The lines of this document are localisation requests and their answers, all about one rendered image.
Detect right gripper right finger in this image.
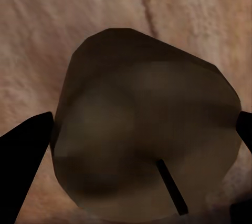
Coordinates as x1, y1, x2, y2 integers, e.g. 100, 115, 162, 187
236, 111, 252, 153

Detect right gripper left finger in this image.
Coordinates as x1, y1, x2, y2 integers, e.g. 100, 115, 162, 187
0, 112, 54, 224

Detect pillar candle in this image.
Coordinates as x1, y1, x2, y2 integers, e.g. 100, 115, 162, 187
50, 28, 242, 224

